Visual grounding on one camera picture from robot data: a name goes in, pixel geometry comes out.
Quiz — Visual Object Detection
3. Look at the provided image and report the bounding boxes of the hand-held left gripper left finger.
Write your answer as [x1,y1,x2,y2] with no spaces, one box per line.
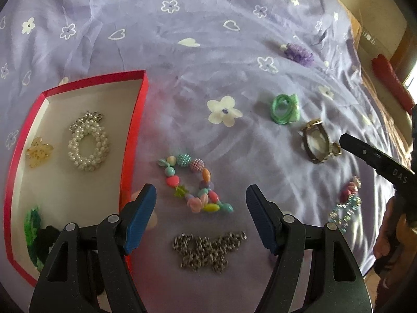
[31,184,157,313]

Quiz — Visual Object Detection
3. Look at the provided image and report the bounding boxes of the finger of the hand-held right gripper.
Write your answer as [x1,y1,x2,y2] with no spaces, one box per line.
[339,133,385,173]

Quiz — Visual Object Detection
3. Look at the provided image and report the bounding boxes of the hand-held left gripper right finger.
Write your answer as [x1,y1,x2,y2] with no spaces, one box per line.
[246,184,375,313]

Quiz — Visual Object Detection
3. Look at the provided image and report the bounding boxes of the gold bangle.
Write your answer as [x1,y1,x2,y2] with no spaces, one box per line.
[300,119,343,164]

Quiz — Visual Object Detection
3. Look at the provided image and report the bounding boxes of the colourful bead bracelet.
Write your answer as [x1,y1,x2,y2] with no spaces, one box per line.
[158,153,234,214]

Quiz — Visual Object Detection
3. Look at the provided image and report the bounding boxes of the red cardboard box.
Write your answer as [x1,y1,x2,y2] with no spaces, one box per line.
[4,70,149,287]

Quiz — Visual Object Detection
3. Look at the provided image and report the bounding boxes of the person's right hand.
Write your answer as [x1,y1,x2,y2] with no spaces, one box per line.
[373,198,404,268]

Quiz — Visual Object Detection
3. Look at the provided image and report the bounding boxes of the red plastic object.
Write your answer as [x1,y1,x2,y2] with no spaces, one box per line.
[371,55,417,113]

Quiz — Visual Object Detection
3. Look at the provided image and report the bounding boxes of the green knitted hair accessory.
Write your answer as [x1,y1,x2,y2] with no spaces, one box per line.
[24,205,49,268]

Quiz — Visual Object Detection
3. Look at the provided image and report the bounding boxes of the purple beaded hair clip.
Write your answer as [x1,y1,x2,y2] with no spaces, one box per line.
[280,42,315,67]

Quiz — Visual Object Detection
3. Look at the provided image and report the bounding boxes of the yellow butterfly hair clip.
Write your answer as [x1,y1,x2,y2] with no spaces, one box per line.
[26,137,54,169]

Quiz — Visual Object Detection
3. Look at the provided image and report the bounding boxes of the brown cardboard box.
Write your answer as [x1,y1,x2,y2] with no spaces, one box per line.
[327,0,412,83]

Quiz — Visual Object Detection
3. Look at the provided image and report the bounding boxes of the purple floral bedsheet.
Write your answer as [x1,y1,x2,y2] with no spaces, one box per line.
[0,0,412,313]

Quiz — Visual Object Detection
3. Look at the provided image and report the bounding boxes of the pink and blue crystal bracelet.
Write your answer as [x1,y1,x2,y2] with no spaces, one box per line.
[328,176,363,230]

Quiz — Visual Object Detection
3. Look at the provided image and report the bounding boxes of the silver chain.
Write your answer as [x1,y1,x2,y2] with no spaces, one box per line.
[172,231,247,274]

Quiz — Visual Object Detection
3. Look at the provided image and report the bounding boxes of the green ring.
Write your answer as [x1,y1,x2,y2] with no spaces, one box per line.
[269,93,299,125]

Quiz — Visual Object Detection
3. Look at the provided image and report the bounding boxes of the black hair tie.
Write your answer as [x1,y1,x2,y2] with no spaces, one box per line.
[36,225,63,255]

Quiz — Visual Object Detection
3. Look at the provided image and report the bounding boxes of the white pearl bracelet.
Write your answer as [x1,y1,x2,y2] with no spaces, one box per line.
[67,111,110,171]

